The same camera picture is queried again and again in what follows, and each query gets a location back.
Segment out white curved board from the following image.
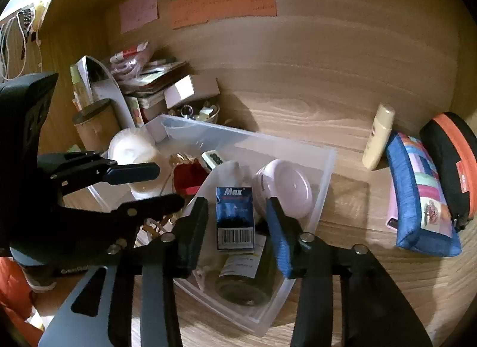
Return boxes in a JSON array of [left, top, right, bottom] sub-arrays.
[[84, 55, 135, 129]]

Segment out white round jar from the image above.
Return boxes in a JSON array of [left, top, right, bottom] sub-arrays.
[[108, 127, 161, 200]]

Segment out bowl of small trinkets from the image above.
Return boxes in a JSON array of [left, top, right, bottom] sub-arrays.
[[168, 103, 220, 124]]

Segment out white green tile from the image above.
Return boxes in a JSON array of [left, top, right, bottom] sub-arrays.
[[201, 150, 224, 170]]

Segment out blue black small box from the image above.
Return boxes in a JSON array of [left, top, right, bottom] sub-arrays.
[[215, 186, 257, 251]]

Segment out black orange zip case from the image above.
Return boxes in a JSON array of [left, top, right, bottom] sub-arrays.
[[420, 111, 477, 232]]

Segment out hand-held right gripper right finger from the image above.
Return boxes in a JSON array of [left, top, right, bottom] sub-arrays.
[[265, 196, 433, 347]]

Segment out small white cardboard box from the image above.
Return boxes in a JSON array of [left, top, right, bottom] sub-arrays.
[[164, 75, 220, 110]]

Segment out blue patchwork pouch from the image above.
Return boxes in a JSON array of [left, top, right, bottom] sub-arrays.
[[385, 131, 463, 258]]

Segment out pink sticky note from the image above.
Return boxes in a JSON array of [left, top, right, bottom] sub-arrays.
[[120, 0, 159, 33]]

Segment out cream lotion tube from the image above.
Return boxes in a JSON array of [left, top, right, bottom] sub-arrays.
[[362, 103, 396, 170]]

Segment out dark glass bottle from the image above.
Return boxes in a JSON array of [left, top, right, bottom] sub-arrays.
[[214, 233, 278, 306]]

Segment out orange cloth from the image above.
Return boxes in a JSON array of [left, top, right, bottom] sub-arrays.
[[0, 257, 41, 333]]

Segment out pink round jar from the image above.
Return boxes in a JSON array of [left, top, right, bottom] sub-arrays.
[[254, 158, 314, 219]]

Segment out brown jar with dark lid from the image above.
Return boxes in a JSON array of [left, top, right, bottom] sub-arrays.
[[72, 98, 122, 150]]

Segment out dark bead string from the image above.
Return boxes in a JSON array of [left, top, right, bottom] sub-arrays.
[[17, 6, 36, 60]]

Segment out gold trinket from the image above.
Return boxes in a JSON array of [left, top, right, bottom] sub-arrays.
[[169, 152, 198, 166]]

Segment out clear plastic storage bin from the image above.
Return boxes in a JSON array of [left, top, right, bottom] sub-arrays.
[[87, 114, 338, 336]]

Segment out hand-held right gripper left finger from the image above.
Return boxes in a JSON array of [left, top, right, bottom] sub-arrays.
[[37, 196, 209, 347]]

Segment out green white paper packet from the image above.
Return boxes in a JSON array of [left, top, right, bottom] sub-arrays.
[[70, 58, 94, 109]]

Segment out wooden desktop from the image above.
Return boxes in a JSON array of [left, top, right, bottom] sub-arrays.
[[22, 82, 477, 347]]

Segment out red cloth pouch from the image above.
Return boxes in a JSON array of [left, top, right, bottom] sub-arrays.
[[173, 162, 211, 196]]

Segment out stack of books and papers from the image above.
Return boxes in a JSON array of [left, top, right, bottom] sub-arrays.
[[123, 58, 191, 124]]

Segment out pink cable packet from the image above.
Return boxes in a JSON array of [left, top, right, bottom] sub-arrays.
[[110, 43, 153, 79]]

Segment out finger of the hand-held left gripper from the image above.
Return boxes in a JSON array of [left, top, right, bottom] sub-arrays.
[[106, 194, 186, 254], [48, 150, 161, 196]]

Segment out white hanging cables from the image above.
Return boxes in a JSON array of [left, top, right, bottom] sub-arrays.
[[0, 7, 38, 81]]

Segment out orange sticky note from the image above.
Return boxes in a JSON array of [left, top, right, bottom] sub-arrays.
[[168, 0, 278, 30]]

